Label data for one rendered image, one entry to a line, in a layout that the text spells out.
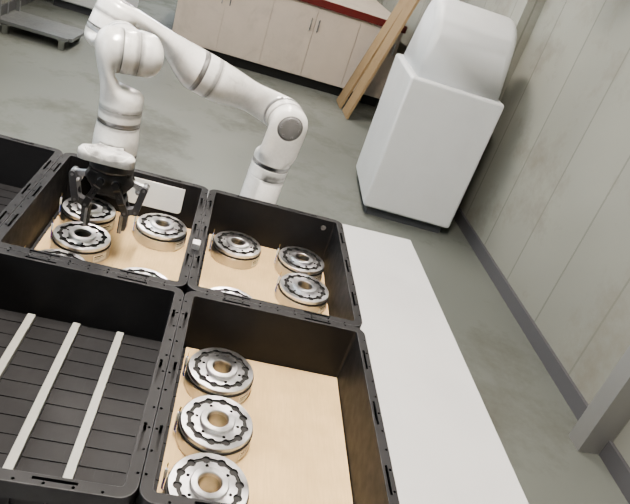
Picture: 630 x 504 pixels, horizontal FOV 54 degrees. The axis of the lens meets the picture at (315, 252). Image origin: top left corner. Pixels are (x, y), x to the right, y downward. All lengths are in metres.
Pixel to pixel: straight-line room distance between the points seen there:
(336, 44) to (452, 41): 2.81
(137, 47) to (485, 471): 0.97
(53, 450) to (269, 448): 0.28
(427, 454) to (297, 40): 5.47
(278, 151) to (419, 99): 2.30
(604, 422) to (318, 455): 1.91
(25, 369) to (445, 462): 0.75
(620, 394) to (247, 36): 4.84
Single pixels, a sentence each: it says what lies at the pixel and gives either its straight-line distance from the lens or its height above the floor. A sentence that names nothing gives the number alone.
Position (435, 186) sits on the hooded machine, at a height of 0.31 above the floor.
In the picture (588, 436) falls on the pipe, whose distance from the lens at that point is 2.76.
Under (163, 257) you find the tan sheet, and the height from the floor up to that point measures 0.83.
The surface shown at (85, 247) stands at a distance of 1.19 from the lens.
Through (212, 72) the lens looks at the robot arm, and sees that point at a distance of 1.38.
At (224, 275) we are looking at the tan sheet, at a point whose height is 0.83.
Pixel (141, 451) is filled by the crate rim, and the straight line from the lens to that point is 0.74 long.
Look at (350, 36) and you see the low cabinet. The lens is 6.42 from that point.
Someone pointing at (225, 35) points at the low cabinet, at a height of 0.27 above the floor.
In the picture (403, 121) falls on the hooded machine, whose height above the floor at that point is 0.64.
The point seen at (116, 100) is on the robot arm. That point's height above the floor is 1.14.
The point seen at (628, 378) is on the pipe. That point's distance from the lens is 2.62.
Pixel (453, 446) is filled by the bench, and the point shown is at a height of 0.70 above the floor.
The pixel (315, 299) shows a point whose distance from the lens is 1.20.
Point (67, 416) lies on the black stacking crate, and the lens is 0.91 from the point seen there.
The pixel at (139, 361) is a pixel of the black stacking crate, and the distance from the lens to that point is 1.00.
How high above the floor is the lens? 1.48
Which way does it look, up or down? 27 degrees down
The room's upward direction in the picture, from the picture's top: 19 degrees clockwise
